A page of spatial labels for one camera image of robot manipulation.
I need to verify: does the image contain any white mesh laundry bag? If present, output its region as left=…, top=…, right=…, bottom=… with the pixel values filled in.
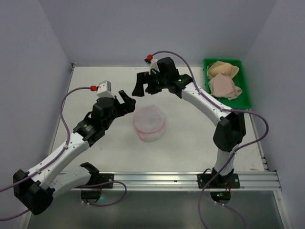
left=133, top=105, right=166, bottom=142

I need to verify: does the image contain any beige bra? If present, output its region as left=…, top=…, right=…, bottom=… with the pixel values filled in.
left=207, top=61, right=239, bottom=80

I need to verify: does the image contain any pink bra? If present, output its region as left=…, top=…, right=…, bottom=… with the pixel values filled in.
left=208, top=73, right=243, bottom=101

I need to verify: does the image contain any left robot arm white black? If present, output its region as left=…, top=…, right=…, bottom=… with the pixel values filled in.
left=12, top=90, right=136, bottom=215

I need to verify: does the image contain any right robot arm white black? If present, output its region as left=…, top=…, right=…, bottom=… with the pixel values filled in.
left=132, top=55, right=246, bottom=188

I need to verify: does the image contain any green plastic tray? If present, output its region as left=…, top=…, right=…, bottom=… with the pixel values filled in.
left=203, top=58, right=252, bottom=110

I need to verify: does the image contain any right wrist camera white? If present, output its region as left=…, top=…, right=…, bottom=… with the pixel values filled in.
left=144, top=54, right=159, bottom=74

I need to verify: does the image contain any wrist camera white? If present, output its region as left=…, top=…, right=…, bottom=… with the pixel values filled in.
left=144, top=54, right=159, bottom=74
left=90, top=81, right=114, bottom=98

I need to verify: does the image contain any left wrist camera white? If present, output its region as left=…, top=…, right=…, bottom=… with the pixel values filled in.
left=90, top=81, right=114, bottom=98

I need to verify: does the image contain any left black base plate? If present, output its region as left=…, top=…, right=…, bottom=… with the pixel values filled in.
left=80, top=173, right=114, bottom=188

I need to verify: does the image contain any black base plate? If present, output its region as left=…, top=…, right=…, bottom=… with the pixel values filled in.
left=197, top=173, right=241, bottom=189
left=80, top=173, right=114, bottom=188

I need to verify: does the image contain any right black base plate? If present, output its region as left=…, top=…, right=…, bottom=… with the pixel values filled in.
left=197, top=173, right=241, bottom=189

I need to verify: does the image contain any aluminium rail front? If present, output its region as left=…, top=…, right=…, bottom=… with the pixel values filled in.
left=30, top=169, right=282, bottom=193

